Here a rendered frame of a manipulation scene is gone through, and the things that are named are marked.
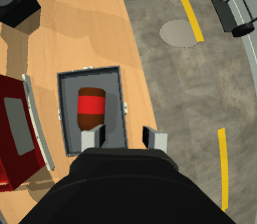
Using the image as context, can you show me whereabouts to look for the dark brown bottle with red label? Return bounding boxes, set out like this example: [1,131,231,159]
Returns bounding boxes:
[77,87,106,131]

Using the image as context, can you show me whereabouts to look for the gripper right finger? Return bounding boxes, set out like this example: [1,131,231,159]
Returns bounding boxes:
[142,126,168,153]

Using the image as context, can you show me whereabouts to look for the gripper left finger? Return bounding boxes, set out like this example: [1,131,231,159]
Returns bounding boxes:
[81,125,105,152]

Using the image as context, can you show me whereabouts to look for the red divided crate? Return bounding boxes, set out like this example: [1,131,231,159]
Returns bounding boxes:
[0,74,46,192]

